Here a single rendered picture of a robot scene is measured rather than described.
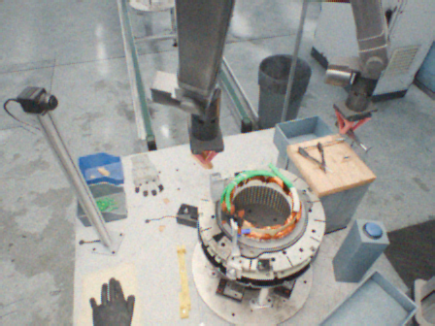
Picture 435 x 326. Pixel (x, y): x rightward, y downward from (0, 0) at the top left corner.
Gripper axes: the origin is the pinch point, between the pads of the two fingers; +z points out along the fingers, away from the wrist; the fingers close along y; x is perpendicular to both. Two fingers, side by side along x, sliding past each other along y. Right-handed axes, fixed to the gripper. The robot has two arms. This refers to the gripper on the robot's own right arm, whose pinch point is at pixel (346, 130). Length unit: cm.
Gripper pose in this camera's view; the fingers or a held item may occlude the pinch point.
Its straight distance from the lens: 99.9
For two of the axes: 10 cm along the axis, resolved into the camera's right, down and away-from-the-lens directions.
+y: -9.5, 2.5, -2.0
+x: 3.2, 7.0, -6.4
